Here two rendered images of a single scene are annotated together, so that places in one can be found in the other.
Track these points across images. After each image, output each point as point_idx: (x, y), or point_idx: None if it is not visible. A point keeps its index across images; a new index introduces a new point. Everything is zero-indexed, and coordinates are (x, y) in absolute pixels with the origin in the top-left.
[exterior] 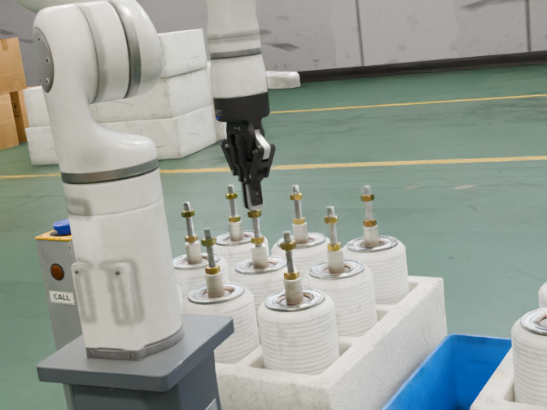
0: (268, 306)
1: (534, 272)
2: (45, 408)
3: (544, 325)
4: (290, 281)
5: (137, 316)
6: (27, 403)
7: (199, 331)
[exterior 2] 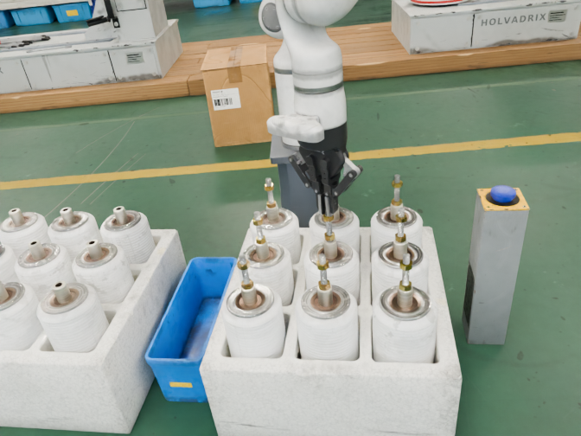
0: (284, 208)
1: None
2: (551, 335)
3: (130, 218)
4: None
5: None
6: (578, 338)
7: (278, 149)
